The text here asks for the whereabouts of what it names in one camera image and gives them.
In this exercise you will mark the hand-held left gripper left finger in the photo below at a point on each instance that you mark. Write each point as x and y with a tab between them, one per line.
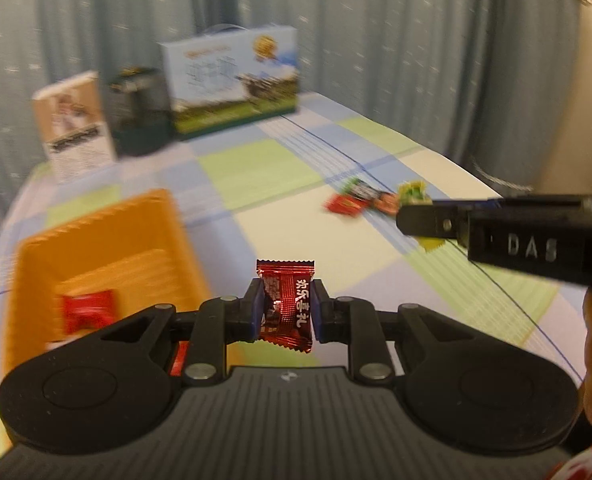
257	310

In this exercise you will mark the milk carton gift box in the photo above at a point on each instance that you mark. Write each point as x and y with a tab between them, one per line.
226	80

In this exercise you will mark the dark green glass jar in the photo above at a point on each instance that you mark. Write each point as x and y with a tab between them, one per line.
138	115

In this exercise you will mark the orange plastic tray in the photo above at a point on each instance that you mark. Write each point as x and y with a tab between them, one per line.
126	250

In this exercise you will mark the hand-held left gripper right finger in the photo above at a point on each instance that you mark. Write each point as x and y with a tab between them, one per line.
318	312

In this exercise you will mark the dark red candy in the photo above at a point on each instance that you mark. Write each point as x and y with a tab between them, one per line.
286	305

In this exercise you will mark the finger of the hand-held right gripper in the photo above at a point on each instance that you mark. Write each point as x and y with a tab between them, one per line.
431	220

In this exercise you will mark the white product box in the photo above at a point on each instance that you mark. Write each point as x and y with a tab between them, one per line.
73	125

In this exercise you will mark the green yellow candy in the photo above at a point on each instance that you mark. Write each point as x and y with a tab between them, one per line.
413	192

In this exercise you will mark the red snack packet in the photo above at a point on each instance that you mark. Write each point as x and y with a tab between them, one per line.
178	360

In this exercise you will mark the blue star curtain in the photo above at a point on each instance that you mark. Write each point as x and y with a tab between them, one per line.
376	35

